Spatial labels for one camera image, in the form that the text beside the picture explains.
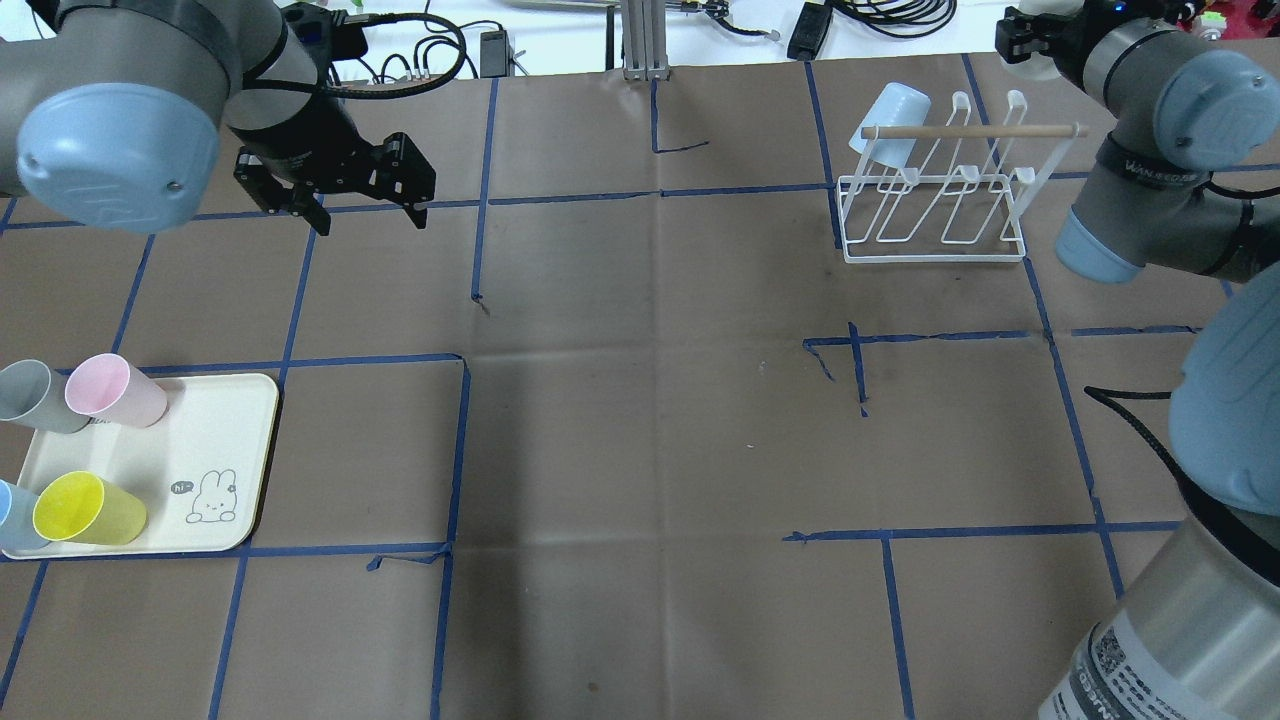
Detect white wire cup rack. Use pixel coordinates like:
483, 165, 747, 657
836, 90, 1089, 265

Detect grey plastic cup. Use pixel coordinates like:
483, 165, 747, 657
1, 357, 91, 434

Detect yellow plastic cup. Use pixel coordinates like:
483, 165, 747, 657
32, 471, 147, 546

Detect cream plastic tray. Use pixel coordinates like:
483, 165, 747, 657
3, 373, 279, 560

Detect aluminium frame post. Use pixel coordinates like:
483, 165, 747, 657
620, 0, 669, 81

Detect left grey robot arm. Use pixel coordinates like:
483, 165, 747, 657
3, 1, 457, 234

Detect black power adapter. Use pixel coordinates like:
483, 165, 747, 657
786, 1, 833, 61

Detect pink plastic cup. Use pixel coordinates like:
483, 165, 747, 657
64, 354, 169, 428

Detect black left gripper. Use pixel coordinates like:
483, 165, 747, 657
232, 95, 436, 237

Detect cream plastic cup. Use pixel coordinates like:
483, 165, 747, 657
1004, 53, 1060, 82

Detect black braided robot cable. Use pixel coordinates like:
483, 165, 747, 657
1084, 386, 1201, 501

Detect light blue plastic cup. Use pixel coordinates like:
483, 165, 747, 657
847, 82, 932, 169

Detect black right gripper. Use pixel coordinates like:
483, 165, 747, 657
995, 1, 1111, 70

